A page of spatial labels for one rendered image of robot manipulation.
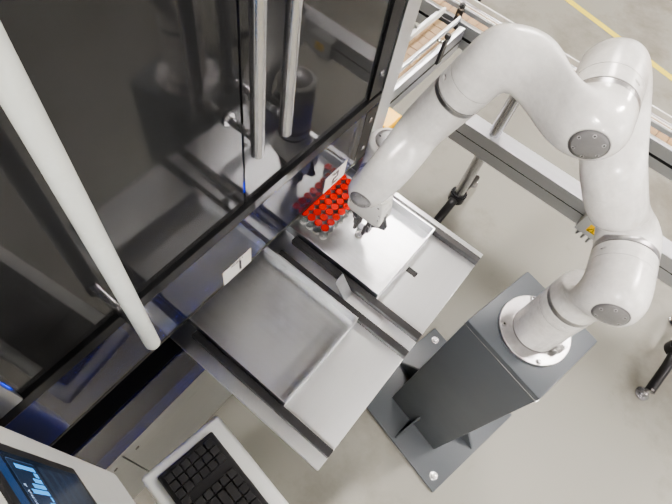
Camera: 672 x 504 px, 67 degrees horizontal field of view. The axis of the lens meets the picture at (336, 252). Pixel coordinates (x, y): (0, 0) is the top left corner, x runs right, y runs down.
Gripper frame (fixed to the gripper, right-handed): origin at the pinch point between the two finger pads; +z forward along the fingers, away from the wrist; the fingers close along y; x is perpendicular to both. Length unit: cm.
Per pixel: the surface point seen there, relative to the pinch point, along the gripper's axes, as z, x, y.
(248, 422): 94, 43, 2
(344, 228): 5.6, 1.0, 4.1
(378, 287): 5.7, 8.7, -13.0
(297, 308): 5.6, 26.6, -1.6
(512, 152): 39, -93, -14
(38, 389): -27, 74, 11
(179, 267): -27, 46, 11
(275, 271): 5.6, 22.8, 9.0
